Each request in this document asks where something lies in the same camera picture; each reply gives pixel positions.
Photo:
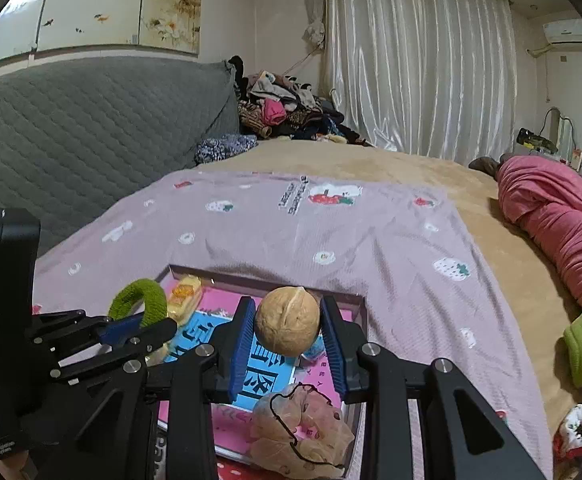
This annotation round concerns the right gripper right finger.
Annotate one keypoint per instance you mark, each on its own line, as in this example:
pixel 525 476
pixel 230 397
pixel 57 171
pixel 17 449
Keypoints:
pixel 347 351

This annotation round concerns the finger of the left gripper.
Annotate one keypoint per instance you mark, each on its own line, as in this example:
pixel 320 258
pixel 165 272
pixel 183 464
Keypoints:
pixel 61 335
pixel 130 356

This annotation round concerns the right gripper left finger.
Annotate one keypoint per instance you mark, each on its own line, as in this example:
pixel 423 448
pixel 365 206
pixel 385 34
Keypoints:
pixel 226 355

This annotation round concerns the green fuzzy hair scrunchie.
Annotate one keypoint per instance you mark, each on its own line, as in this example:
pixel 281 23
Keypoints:
pixel 143 291

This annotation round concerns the walnut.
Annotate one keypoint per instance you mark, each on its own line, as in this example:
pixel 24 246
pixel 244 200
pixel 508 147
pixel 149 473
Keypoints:
pixel 287 321

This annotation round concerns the small wrapped surprise egg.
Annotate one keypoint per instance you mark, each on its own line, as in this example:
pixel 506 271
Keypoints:
pixel 315 351

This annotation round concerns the shallow dark cardboard tray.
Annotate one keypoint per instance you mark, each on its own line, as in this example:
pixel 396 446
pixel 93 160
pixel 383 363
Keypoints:
pixel 271 289

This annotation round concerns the pink blue children's book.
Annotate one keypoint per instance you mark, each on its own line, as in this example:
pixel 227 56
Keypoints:
pixel 266 374

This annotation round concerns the yellow cake snack in tray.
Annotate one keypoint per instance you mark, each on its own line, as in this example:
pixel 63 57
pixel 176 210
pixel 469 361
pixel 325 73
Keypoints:
pixel 184 299

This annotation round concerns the grey quilted headboard cover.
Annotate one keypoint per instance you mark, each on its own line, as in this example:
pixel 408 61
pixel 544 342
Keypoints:
pixel 77 136

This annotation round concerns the blue floral fabric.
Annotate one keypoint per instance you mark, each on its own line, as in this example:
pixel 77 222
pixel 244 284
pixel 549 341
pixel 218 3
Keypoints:
pixel 223 147

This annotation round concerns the tan bed sheet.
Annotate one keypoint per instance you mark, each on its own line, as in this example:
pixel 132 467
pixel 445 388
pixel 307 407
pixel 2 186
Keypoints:
pixel 539 301

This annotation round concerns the pile of clothes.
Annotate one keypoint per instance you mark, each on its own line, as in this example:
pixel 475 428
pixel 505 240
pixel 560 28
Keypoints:
pixel 272 105

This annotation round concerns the pink rolled quilt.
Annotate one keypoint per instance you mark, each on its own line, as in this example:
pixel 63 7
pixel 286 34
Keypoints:
pixel 544 198

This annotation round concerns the red white small sock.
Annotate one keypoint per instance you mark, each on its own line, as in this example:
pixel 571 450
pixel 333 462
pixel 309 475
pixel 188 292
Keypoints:
pixel 567 441

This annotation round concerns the white satin curtain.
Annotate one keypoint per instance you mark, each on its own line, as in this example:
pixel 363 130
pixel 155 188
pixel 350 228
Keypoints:
pixel 434 78

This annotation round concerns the white air conditioner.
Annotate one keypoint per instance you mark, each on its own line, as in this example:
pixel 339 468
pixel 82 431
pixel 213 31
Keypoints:
pixel 564 35

